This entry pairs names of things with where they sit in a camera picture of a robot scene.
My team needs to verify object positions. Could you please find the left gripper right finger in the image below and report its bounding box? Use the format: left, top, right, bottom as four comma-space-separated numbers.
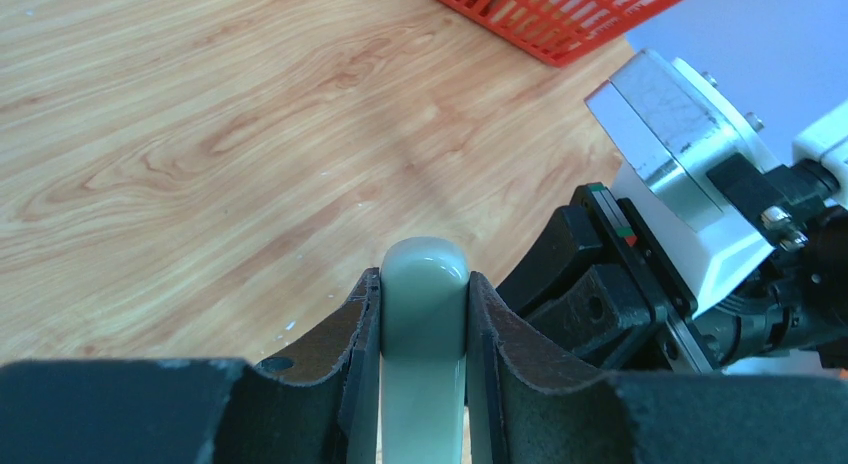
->
467, 273, 847, 463

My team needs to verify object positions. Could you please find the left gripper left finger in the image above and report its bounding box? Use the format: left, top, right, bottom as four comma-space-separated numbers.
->
1, 268, 381, 463

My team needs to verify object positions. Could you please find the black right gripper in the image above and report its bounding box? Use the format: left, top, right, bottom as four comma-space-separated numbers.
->
497, 183, 718, 373

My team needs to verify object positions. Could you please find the grey white stapler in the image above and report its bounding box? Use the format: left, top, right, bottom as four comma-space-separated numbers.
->
380, 237, 470, 463

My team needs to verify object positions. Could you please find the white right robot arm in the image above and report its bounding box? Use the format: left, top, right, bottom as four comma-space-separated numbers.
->
497, 183, 847, 372

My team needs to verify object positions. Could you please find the red plastic basket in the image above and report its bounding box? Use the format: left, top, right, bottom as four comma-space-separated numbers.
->
436, 0, 684, 68

